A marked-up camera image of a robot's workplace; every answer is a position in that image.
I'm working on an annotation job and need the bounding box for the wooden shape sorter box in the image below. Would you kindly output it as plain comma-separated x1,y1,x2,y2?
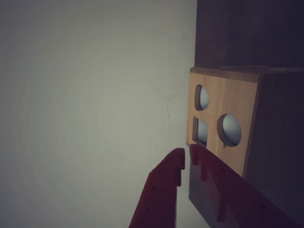
186,66,304,225

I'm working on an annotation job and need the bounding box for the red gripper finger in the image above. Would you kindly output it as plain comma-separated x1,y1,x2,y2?
189,144,304,228
128,147,186,228

